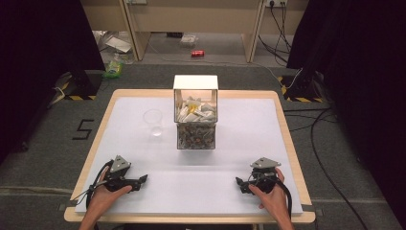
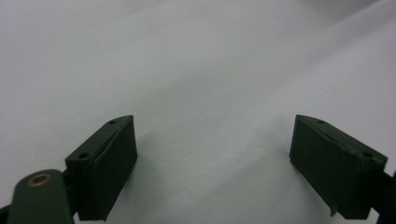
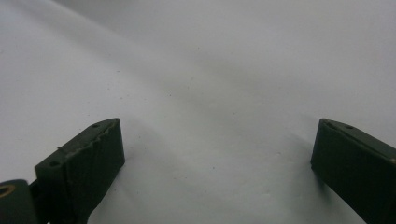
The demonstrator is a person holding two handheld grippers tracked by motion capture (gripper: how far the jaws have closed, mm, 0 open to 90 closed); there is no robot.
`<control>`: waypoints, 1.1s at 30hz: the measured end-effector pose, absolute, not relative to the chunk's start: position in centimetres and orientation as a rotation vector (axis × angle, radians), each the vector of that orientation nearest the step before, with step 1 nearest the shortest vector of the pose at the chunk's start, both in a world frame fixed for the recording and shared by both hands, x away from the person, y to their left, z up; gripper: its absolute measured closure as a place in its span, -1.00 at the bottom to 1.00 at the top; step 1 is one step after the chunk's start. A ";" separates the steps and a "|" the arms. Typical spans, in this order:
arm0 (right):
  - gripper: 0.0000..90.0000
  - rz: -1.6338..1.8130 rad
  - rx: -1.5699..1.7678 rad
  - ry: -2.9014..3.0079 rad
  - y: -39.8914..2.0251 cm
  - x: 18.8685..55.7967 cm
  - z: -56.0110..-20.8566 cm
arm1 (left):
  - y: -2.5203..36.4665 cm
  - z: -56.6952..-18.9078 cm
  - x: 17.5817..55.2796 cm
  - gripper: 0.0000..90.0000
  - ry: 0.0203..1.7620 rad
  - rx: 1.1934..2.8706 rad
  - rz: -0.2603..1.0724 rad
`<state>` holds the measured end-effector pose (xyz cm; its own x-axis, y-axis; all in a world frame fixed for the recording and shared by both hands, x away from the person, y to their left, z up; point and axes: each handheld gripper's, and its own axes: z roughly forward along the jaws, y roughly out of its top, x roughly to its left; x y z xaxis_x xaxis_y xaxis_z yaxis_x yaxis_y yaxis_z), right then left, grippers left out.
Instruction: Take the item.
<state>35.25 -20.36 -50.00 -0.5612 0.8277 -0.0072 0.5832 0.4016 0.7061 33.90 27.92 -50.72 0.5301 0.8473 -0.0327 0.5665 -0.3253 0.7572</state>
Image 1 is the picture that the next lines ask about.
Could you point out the white foam board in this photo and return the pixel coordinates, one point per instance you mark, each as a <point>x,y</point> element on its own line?
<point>223,179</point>

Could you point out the clear plastic food container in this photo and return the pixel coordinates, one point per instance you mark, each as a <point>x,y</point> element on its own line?
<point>189,40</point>

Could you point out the clear plastic cup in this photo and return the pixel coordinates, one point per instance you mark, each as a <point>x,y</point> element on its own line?
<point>153,121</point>

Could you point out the pile of dark small packets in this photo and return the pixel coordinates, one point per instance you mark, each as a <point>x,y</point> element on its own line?
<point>196,135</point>

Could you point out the beige wooden desk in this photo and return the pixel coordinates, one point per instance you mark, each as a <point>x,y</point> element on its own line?
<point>191,19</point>

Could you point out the black curtain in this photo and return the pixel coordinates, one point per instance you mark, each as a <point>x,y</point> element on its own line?
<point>41,64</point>
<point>357,80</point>

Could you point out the pile of white sachets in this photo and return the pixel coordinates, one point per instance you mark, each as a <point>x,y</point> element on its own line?
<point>195,111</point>

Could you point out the black stand base striped tape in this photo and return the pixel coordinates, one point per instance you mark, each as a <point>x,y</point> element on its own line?
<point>78,86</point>
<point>300,89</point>

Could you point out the red drink can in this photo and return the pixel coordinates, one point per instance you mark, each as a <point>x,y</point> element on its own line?
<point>198,53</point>

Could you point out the green plastic packet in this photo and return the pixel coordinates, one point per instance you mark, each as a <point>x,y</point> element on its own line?
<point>112,69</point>

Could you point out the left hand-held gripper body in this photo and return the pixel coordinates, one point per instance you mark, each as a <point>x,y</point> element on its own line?
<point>117,179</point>

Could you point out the person's left hand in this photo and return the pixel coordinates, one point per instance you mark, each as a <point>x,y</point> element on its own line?
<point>103,201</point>

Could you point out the person's right hand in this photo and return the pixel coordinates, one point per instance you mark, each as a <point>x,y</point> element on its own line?
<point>274,201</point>

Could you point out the wooden table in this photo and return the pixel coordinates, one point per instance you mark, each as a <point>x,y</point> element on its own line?
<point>287,127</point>

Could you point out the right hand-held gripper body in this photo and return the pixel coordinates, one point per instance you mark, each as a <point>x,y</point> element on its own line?
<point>263,179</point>

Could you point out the white wall power outlet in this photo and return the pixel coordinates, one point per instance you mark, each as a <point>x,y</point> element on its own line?
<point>276,2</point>

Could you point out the crumpled clear plastic bags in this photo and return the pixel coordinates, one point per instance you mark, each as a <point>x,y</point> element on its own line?
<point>116,44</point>

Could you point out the clear box with white lid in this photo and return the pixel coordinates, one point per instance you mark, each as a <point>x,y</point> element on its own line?
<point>195,82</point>

